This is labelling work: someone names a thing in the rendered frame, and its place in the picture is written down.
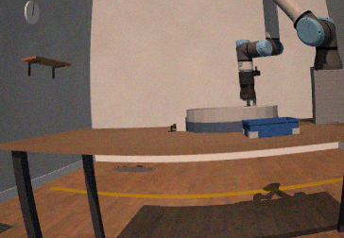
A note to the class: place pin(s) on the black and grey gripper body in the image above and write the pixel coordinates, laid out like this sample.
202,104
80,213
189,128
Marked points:
246,79

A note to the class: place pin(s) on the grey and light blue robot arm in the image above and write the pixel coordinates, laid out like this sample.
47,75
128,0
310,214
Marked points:
312,30

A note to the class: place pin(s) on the grey round turntable disc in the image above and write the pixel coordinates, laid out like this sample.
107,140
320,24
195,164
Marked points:
223,119

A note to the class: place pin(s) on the blue crate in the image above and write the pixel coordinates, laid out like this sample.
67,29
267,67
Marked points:
268,127

